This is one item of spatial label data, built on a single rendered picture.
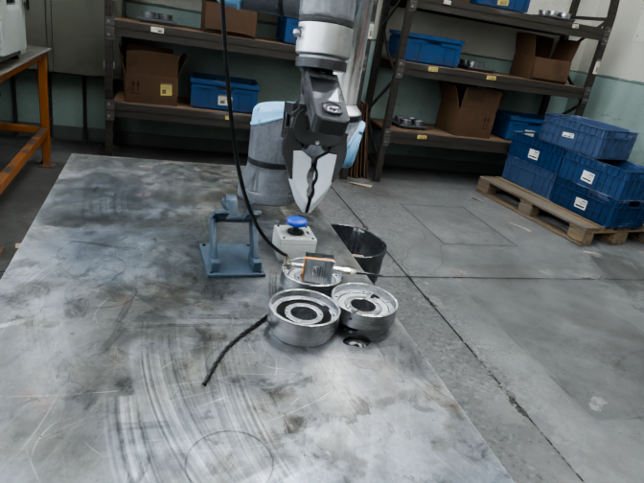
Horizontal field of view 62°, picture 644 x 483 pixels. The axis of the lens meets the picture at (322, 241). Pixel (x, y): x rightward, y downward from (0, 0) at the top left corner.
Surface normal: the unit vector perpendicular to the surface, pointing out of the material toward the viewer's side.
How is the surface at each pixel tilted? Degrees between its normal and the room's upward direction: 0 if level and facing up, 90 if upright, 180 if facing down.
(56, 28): 90
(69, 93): 90
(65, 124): 90
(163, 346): 0
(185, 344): 0
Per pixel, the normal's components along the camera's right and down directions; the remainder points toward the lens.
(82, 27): 0.26, 0.41
